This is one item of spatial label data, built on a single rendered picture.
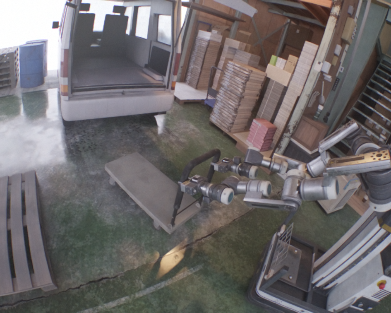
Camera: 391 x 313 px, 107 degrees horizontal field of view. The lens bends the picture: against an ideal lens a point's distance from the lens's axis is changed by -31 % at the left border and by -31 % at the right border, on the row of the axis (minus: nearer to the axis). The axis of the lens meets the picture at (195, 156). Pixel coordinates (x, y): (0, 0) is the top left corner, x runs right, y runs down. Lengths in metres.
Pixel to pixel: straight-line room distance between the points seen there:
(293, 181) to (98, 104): 2.05
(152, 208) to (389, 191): 1.44
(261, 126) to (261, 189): 2.02
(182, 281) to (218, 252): 0.39
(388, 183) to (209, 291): 1.26
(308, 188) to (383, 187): 0.31
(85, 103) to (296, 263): 2.42
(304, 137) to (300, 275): 1.70
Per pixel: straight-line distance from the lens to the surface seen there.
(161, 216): 1.54
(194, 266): 1.60
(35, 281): 1.50
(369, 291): 1.41
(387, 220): 1.15
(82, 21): 4.15
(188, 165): 1.11
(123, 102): 2.47
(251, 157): 1.27
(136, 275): 1.51
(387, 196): 0.86
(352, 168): 0.81
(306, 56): 3.10
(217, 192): 1.02
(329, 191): 0.87
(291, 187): 0.93
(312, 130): 2.63
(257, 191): 0.99
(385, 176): 0.81
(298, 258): 1.60
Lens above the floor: 1.41
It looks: 33 degrees down
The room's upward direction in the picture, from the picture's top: 16 degrees clockwise
